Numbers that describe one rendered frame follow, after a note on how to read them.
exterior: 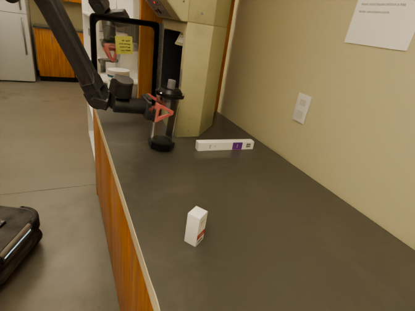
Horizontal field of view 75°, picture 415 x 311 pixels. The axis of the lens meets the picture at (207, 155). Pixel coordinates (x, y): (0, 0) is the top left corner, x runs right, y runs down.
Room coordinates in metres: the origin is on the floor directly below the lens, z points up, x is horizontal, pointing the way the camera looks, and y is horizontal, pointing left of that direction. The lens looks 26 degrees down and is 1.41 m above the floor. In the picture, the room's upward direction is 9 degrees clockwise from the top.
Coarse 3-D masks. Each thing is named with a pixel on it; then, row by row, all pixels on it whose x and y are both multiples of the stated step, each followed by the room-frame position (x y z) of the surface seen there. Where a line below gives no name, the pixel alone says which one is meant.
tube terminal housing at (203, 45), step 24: (192, 0) 1.13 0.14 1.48; (216, 0) 1.17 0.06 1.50; (168, 24) 1.32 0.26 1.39; (192, 24) 1.13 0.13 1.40; (216, 24) 1.20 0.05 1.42; (192, 48) 1.13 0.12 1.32; (216, 48) 1.25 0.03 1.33; (192, 72) 1.14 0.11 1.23; (216, 72) 1.30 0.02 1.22; (192, 96) 1.15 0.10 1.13; (216, 96) 1.36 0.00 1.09; (192, 120) 1.15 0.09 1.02
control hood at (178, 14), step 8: (160, 0) 1.16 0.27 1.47; (168, 0) 1.08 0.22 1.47; (176, 0) 1.10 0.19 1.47; (184, 0) 1.11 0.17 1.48; (152, 8) 1.35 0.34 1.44; (168, 8) 1.14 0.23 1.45; (176, 8) 1.10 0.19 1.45; (184, 8) 1.11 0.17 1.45; (160, 16) 1.33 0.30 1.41; (176, 16) 1.12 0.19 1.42; (184, 16) 1.11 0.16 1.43
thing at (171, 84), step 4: (168, 80) 0.99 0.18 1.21; (172, 80) 0.99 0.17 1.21; (168, 84) 0.99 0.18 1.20; (172, 84) 0.98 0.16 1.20; (160, 88) 0.97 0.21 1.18; (164, 88) 0.97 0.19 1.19; (168, 88) 0.98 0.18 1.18; (172, 88) 0.99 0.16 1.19; (176, 88) 1.01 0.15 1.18; (164, 92) 0.96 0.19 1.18; (168, 92) 0.96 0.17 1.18; (172, 92) 0.96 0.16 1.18; (176, 92) 0.97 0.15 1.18; (180, 92) 0.99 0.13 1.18
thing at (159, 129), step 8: (160, 96) 0.95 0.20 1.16; (176, 96) 0.95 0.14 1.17; (168, 104) 0.95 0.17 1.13; (176, 104) 0.97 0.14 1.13; (160, 112) 0.95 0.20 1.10; (168, 112) 0.95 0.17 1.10; (176, 112) 0.97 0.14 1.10; (160, 120) 0.95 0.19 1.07; (168, 120) 0.95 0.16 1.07; (176, 120) 0.98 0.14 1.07; (152, 128) 0.97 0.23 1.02; (160, 128) 0.95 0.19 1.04; (168, 128) 0.95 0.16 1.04; (152, 136) 0.96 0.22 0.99; (160, 136) 0.95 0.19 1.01; (168, 136) 0.96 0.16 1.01
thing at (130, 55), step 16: (96, 32) 1.22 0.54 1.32; (112, 32) 1.26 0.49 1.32; (128, 32) 1.30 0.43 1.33; (144, 32) 1.34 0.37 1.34; (112, 48) 1.26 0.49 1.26; (128, 48) 1.30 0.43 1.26; (144, 48) 1.34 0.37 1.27; (112, 64) 1.26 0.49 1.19; (128, 64) 1.30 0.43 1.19; (144, 64) 1.34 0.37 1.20; (144, 80) 1.34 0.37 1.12
